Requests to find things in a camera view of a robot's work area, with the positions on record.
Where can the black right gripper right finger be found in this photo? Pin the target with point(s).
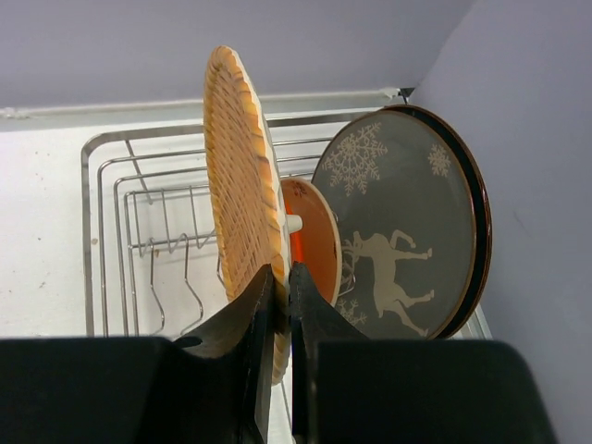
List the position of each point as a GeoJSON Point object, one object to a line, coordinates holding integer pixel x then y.
{"type": "Point", "coordinates": [347, 388]}

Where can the silver wire dish rack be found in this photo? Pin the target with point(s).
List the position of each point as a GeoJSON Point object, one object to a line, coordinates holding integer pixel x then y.
{"type": "Point", "coordinates": [149, 244]}

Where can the cream plate with prints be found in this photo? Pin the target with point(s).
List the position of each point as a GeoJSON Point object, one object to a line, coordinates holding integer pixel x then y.
{"type": "Point", "coordinates": [320, 235]}

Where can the grey deer plate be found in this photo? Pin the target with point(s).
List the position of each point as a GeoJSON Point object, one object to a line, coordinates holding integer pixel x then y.
{"type": "Point", "coordinates": [405, 212]}

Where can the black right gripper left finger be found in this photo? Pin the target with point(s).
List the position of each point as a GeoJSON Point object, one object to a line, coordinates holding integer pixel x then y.
{"type": "Point", "coordinates": [212, 385]}

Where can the tan woven round plate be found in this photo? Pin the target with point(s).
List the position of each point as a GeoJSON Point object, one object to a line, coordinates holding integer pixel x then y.
{"type": "Point", "coordinates": [248, 207]}

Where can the large teal floral plate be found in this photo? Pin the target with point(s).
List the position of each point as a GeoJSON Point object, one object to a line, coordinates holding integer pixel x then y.
{"type": "Point", "coordinates": [480, 208]}

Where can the orange glossy plate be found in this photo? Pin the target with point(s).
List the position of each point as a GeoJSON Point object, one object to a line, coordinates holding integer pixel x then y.
{"type": "Point", "coordinates": [296, 247]}

